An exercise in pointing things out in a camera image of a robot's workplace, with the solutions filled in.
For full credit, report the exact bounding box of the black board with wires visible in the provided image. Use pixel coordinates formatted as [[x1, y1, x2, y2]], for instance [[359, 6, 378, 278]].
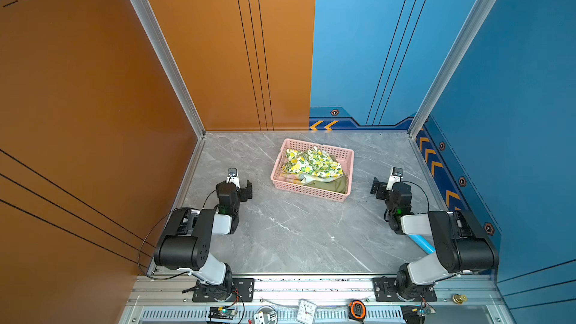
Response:
[[400, 305, 437, 324]]

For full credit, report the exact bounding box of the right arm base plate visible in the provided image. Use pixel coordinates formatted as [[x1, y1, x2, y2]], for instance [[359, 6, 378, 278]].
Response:
[[372, 276, 437, 302]]

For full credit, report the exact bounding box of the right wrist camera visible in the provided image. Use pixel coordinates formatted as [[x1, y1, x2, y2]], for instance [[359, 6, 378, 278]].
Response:
[[386, 166, 404, 191]]

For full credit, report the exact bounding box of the white power plug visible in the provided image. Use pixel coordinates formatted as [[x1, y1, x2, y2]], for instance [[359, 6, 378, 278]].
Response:
[[252, 306, 278, 324]]

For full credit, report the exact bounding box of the brass round knob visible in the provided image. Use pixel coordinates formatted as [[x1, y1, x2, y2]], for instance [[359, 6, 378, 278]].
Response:
[[452, 294, 468, 305]]

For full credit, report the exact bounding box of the green circuit board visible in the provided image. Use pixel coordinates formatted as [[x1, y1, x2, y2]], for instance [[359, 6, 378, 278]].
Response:
[[207, 307, 238, 324]]

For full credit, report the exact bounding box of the orange black tape measure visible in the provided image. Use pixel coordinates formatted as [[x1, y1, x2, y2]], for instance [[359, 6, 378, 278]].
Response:
[[347, 299, 367, 323]]

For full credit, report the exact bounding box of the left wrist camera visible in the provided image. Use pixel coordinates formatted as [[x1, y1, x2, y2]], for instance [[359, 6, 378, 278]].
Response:
[[226, 168, 240, 188]]

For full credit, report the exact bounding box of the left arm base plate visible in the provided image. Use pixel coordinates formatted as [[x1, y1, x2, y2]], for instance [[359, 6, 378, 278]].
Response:
[[192, 277, 255, 303]]

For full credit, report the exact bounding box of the pink plastic basket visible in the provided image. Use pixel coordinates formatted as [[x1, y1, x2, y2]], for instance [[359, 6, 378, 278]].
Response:
[[271, 139, 355, 203]]

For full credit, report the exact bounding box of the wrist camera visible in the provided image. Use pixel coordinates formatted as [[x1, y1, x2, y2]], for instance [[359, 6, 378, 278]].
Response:
[[226, 168, 240, 188], [386, 166, 404, 191]]

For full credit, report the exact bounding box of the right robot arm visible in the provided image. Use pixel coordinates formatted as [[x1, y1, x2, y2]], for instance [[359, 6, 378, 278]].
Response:
[[370, 176, 500, 302]]

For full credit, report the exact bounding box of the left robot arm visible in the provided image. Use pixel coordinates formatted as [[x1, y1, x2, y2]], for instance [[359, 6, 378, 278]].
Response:
[[154, 180, 253, 302]]

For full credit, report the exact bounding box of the light blue plastic tube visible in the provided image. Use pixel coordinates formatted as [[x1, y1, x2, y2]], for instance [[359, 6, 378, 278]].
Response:
[[410, 235, 436, 254]]

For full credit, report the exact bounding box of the white square clock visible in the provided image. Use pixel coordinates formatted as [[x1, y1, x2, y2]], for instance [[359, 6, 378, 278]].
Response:
[[295, 299, 317, 324]]

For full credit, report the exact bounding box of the olive green skirt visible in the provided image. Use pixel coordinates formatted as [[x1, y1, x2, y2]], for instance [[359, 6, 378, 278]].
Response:
[[280, 174, 347, 194]]

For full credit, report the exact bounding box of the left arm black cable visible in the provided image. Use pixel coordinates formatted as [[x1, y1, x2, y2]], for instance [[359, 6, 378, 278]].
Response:
[[137, 208, 192, 281]]

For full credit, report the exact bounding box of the lemon print skirt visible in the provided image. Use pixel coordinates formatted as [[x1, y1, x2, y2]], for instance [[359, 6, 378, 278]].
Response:
[[280, 146, 344, 185]]

